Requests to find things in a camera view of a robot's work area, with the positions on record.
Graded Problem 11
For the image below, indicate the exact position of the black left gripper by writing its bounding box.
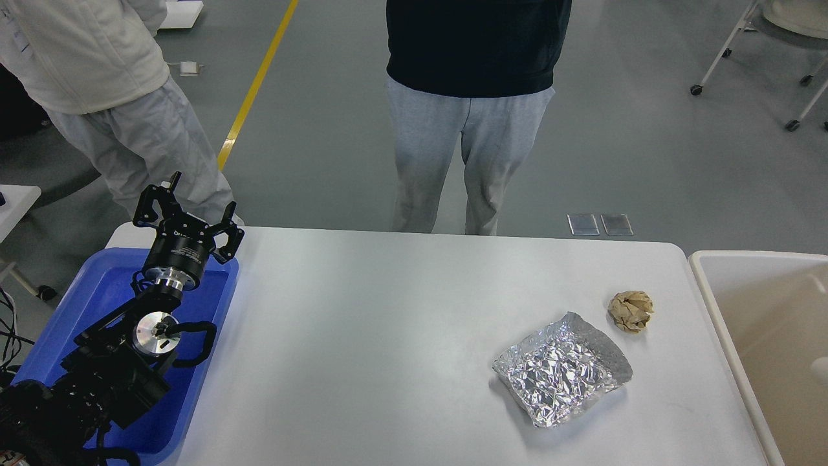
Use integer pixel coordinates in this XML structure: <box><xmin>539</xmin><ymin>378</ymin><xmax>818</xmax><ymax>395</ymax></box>
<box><xmin>133</xmin><ymin>172</ymin><xmax>245</xmax><ymax>291</ymax></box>

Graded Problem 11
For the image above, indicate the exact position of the white paper cup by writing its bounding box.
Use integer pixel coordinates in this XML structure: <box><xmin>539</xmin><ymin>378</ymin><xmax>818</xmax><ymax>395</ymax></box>
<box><xmin>810</xmin><ymin>356</ymin><xmax>828</xmax><ymax>388</ymax></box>

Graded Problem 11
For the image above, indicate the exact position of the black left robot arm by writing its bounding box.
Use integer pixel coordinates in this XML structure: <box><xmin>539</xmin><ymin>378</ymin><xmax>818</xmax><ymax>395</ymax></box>
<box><xmin>2</xmin><ymin>172</ymin><xmax>245</xmax><ymax>465</ymax></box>

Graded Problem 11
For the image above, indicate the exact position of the blue plastic tray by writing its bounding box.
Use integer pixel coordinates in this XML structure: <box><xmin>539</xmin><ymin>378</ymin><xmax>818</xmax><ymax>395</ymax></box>
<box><xmin>2</xmin><ymin>248</ymin><xmax>239</xmax><ymax>465</ymax></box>

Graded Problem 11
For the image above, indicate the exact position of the person in white jacket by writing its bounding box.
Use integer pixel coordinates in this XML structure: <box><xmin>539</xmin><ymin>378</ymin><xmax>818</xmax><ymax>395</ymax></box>
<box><xmin>2</xmin><ymin>1</ymin><xmax>234</xmax><ymax>224</ymax></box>

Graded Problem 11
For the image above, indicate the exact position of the white side table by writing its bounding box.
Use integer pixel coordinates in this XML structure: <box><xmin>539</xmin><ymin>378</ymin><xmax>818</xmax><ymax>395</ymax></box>
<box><xmin>0</xmin><ymin>184</ymin><xmax>58</xmax><ymax>302</ymax></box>

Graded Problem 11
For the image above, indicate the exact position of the white flat board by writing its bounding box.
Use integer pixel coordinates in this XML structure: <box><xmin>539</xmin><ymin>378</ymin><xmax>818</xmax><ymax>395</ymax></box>
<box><xmin>160</xmin><ymin>1</ymin><xmax>204</xmax><ymax>30</ymax></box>

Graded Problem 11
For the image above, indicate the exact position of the person in dark hoodie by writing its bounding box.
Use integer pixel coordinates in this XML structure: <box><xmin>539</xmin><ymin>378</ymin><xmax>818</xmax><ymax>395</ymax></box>
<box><xmin>386</xmin><ymin>1</ymin><xmax>572</xmax><ymax>236</ymax></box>

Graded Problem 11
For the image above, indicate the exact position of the metal floor plate left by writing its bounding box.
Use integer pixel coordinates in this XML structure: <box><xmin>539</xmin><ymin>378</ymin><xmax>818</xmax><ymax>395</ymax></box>
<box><xmin>567</xmin><ymin>214</ymin><xmax>601</xmax><ymax>236</ymax></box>

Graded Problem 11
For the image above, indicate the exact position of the metal floor plate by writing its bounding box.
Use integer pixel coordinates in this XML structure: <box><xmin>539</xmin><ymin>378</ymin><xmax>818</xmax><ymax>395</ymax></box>
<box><xmin>567</xmin><ymin>214</ymin><xmax>601</xmax><ymax>236</ymax></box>
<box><xmin>600</xmin><ymin>214</ymin><xmax>634</xmax><ymax>236</ymax></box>

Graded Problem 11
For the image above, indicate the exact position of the crumpled aluminium foil sheet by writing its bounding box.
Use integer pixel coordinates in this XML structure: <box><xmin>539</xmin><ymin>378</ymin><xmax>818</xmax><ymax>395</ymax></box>
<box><xmin>492</xmin><ymin>312</ymin><xmax>633</xmax><ymax>428</ymax></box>

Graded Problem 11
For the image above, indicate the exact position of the metal floor plate right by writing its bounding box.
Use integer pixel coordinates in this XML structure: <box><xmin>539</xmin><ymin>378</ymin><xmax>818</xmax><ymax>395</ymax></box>
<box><xmin>600</xmin><ymin>214</ymin><xmax>634</xmax><ymax>236</ymax></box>

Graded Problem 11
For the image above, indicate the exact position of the crumpled brown paper ball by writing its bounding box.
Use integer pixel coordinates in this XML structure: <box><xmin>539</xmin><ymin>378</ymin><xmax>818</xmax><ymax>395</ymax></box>
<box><xmin>608</xmin><ymin>290</ymin><xmax>655</xmax><ymax>334</ymax></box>

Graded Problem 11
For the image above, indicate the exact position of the beige plastic bin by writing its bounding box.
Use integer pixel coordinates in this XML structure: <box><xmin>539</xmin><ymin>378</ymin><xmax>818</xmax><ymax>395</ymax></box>
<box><xmin>689</xmin><ymin>250</ymin><xmax>827</xmax><ymax>465</ymax></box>

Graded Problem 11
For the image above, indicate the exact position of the white power adapter with cable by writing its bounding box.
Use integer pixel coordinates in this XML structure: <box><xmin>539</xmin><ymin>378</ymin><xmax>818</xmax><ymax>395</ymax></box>
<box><xmin>166</xmin><ymin>61</ymin><xmax>202</xmax><ymax>77</ymax></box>

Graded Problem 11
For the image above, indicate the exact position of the white chair frame with castors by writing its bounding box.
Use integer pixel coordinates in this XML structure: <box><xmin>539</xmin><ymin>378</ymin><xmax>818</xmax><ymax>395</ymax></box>
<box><xmin>690</xmin><ymin>1</ymin><xmax>827</xmax><ymax>132</ymax></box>

